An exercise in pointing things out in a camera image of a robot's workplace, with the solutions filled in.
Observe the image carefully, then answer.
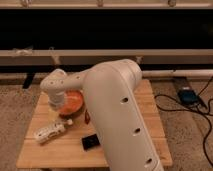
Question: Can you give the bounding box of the orange ceramic bowl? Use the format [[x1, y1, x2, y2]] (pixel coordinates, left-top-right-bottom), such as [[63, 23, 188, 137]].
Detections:
[[59, 90, 84, 116]]

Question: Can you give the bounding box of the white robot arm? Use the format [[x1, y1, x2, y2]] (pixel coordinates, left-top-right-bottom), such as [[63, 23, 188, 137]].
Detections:
[[40, 59, 164, 171]]

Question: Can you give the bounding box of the small black box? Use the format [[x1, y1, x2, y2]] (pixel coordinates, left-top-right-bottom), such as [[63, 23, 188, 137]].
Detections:
[[82, 134, 100, 150]]

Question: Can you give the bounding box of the wooden table board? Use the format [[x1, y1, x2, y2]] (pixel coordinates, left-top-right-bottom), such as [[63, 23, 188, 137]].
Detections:
[[16, 79, 173, 169]]

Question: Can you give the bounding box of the white remote controller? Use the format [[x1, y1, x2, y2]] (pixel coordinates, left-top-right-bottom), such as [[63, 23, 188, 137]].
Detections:
[[34, 119, 73, 144]]

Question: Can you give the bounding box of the blue power adapter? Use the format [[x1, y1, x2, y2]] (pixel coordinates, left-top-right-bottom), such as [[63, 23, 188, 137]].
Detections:
[[178, 89, 198, 105]]

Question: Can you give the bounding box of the black cable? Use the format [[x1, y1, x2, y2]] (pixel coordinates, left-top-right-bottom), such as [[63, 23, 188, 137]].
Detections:
[[153, 76, 213, 168]]

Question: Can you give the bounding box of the white horizontal rail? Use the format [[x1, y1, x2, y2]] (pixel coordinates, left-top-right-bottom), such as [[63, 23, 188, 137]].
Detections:
[[0, 49, 213, 66]]

